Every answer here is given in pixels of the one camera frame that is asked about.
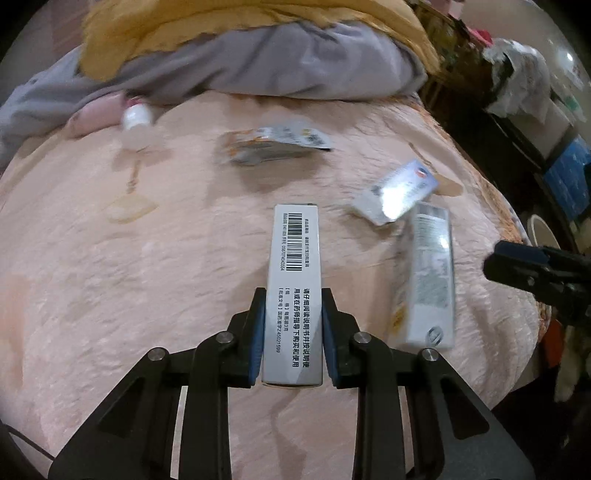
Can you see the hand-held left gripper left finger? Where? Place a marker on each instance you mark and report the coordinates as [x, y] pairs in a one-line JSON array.
[[257, 341]]

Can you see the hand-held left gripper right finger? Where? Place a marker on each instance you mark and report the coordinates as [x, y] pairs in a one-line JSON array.
[[328, 341]]

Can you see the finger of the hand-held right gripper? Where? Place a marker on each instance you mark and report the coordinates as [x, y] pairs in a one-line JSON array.
[[517, 267]]

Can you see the beige plastic basin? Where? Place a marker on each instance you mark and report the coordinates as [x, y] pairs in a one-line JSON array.
[[538, 230]]

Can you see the grey barcode box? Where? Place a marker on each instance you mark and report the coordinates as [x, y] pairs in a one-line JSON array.
[[293, 277]]

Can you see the long white box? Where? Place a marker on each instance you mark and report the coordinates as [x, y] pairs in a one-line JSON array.
[[427, 277]]

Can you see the blue carton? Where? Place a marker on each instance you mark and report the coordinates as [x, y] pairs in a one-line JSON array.
[[570, 180]]

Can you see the pink bed blanket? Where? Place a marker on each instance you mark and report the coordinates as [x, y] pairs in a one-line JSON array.
[[138, 277]]

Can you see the white printed cloth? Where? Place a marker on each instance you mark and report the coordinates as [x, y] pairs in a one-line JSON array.
[[521, 87]]

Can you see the printed foil packet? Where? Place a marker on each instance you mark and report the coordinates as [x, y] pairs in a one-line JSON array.
[[272, 145]]

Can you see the wooden crib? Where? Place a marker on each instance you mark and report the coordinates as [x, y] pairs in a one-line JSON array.
[[455, 41]]

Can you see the small white bottle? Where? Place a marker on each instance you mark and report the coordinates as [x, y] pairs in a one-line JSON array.
[[136, 117]]

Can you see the pink soft item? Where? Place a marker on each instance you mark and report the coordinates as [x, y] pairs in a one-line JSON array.
[[94, 115]]

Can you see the grey quilt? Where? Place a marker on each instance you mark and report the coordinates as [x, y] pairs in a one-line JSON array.
[[277, 60]]

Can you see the yellow quilt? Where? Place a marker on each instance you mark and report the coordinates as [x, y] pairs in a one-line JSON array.
[[231, 23]]

